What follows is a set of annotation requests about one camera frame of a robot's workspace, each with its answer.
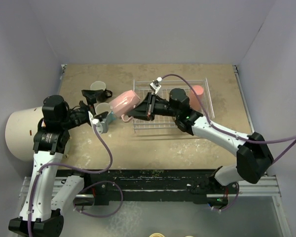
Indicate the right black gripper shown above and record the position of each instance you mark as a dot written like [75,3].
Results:
[145,110]

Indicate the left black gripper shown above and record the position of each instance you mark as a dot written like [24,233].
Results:
[91,97]

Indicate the black hexagonal ceramic mug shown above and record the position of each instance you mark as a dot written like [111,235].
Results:
[102,93]

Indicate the pink cup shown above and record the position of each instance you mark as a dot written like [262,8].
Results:
[124,103]

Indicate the light blue ceramic mug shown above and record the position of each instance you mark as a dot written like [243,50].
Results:
[105,107]

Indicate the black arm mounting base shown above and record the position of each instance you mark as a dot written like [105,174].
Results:
[108,186]

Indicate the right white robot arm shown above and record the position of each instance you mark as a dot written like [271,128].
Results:
[253,157]

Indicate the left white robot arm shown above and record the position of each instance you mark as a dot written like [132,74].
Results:
[42,214]

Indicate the salmon tall tumbler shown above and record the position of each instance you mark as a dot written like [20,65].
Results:
[195,94]

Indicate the large cream cylindrical bucket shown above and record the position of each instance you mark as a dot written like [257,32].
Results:
[20,130]

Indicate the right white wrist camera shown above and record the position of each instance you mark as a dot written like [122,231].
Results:
[155,85]

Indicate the white wire dish rack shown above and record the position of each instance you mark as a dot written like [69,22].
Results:
[161,122]

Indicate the right aluminium table rail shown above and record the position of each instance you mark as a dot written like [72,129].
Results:
[248,116]

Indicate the aluminium front frame rail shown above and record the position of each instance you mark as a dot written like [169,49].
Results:
[266,187]

